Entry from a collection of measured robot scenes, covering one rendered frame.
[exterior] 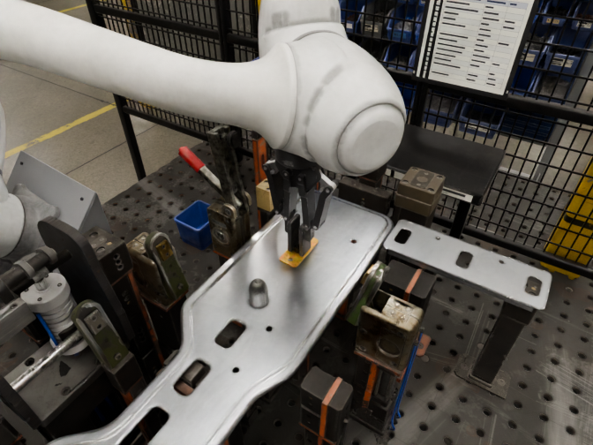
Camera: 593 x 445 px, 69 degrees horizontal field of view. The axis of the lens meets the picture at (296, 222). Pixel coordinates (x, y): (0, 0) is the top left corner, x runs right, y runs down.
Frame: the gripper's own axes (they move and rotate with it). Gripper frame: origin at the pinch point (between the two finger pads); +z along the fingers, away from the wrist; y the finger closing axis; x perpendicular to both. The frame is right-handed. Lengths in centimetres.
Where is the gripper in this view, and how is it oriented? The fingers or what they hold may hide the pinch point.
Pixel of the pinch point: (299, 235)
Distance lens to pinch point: 76.9
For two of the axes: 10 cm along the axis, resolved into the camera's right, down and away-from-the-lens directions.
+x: 5.3, -5.6, 6.4
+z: 0.1, 7.5, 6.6
